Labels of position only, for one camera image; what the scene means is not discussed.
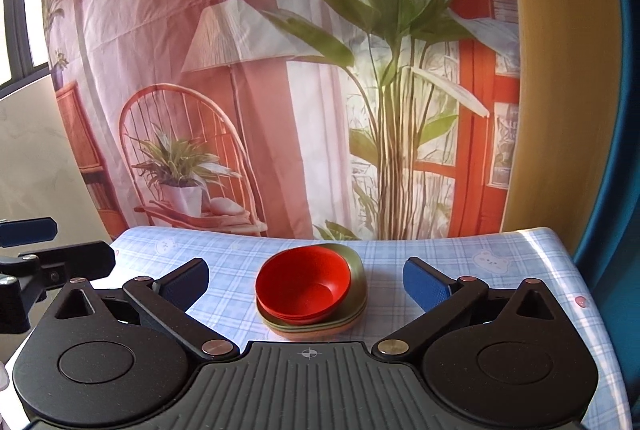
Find orange plate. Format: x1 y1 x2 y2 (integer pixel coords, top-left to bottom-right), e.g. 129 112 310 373
272 307 364 341

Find white marble panel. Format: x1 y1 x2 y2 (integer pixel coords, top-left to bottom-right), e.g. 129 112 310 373
0 74 115 247

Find blue curtain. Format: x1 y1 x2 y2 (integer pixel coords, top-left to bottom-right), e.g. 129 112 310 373
569 0 640 313

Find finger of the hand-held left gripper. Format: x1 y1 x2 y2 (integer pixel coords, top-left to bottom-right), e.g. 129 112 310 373
24 241 117 284
0 217 58 247

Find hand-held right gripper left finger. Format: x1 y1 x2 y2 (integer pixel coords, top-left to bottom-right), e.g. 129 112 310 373
52 257 241 361

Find green plate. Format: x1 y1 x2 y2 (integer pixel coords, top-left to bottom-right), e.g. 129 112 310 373
265 290 370 334
261 243 370 331

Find red bowl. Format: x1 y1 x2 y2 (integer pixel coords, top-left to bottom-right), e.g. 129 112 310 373
256 292 352 322
258 302 352 327
255 246 353 317

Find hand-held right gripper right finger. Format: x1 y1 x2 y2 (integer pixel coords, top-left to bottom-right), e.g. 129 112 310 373
372 256 558 361

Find dark window frame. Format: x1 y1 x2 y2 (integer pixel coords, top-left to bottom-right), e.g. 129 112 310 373
0 0 52 91

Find blue checked tablecloth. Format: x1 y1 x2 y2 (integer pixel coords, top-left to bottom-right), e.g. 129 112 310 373
106 225 635 430

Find printed backdrop cloth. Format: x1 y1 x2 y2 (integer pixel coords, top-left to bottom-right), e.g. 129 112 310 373
39 0 525 245

